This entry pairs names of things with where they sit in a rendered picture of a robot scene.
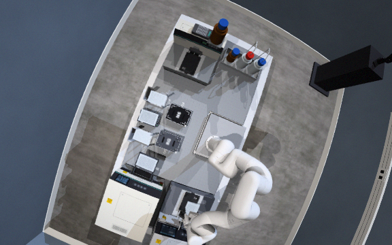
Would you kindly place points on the blue bottle cap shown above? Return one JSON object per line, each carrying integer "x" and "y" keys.
{"x": 235, "y": 51}
{"x": 223, "y": 23}
{"x": 261, "y": 62}

